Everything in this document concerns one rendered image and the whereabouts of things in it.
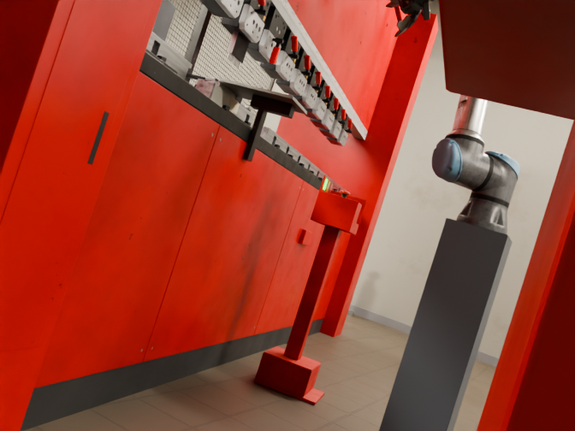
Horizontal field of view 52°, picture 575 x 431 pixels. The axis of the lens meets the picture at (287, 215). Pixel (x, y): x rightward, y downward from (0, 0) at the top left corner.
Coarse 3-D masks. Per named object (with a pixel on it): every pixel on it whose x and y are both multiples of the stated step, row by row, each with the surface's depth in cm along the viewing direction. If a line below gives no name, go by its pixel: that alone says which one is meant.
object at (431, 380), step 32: (448, 224) 175; (448, 256) 174; (480, 256) 170; (448, 288) 172; (480, 288) 169; (416, 320) 175; (448, 320) 171; (480, 320) 167; (416, 352) 173; (448, 352) 169; (416, 384) 172; (448, 384) 168; (384, 416) 174; (416, 416) 170; (448, 416) 167
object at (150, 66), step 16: (144, 64) 131; (160, 64) 137; (160, 80) 139; (176, 80) 145; (192, 96) 154; (208, 112) 165; (224, 112) 174; (240, 128) 188; (288, 160) 239; (304, 176) 265
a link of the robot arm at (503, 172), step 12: (492, 156) 176; (504, 156) 175; (492, 168) 173; (504, 168) 174; (516, 168) 175; (492, 180) 173; (504, 180) 174; (516, 180) 177; (480, 192) 176; (492, 192) 174; (504, 192) 174
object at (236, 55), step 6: (234, 36) 198; (240, 36) 200; (234, 42) 198; (240, 42) 201; (246, 42) 206; (228, 48) 198; (234, 48) 199; (240, 48) 203; (246, 48) 207; (228, 54) 198; (234, 54) 200; (240, 54) 204; (234, 60) 203; (240, 60) 205
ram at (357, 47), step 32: (288, 0) 221; (320, 0) 251; (352, 0) 291; (384, 0) 347; (320, 32) 262; (352, 32) 306; (384, 32) 370; (352, 64) 324; (384, 64) 396; (352, 96) 343; (352, 128) 381
